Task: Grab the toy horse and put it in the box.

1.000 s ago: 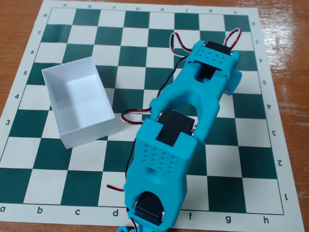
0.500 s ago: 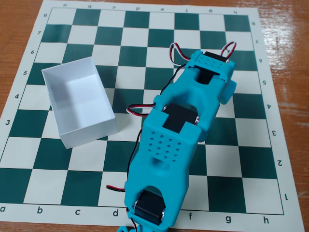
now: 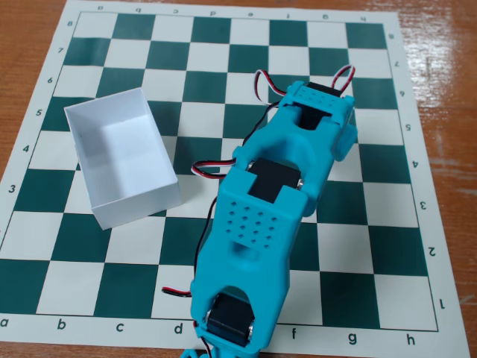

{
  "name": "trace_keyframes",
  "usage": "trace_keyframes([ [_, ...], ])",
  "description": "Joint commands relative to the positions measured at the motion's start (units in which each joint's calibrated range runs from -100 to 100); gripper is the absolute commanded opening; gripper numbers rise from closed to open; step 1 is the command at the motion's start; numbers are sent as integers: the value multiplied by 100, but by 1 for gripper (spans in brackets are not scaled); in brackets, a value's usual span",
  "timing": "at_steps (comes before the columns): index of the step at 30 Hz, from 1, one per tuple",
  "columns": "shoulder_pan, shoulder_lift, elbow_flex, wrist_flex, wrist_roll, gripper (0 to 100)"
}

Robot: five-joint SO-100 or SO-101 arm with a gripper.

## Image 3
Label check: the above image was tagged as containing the white open cardboard box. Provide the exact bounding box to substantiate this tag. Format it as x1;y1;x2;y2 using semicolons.
63;87;183;231

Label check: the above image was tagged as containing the red white black gripper cable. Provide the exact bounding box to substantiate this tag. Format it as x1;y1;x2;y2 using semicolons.
332;64;356;93

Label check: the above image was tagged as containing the turquoise gripper black servo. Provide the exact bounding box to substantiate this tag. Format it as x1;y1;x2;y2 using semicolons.
285;79;358;163

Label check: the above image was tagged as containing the red white black wrist cable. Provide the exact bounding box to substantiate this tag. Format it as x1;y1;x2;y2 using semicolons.
254;69;290;105

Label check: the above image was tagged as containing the green white chessboard mat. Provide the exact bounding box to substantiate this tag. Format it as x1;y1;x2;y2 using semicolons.
0;0;473;358

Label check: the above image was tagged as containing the red white black shoulder cable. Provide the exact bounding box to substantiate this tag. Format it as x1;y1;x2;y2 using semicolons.
161;286;193;300

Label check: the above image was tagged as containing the red white black elbow cable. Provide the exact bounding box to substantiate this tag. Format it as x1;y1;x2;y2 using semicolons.
191;157;240;180

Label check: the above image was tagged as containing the long black cable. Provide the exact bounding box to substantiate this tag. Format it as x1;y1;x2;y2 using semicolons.
192;99;285;281

